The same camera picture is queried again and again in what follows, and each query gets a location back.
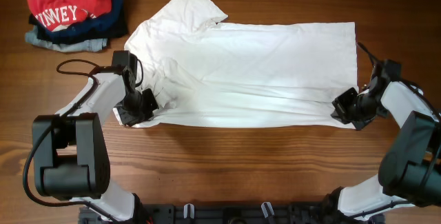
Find white t-shirt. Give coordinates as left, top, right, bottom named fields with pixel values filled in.
left=124, top=0, right=358, bottom=128

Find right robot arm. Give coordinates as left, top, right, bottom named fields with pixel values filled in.
left=320, top=59, right=440, bottom=223

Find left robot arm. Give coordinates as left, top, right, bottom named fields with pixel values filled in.
left=23, top=50, right=158, bottom=223

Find black folded garment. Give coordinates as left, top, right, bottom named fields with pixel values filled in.
left=28, top=0, right=130, bottom=45

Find navy blue folded garment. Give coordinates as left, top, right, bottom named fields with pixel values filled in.
left=40, top=0, right=128, bottom=39

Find light blue folded jeans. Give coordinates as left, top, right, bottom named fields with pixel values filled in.
left=25, top=26, right=107, bottom=53

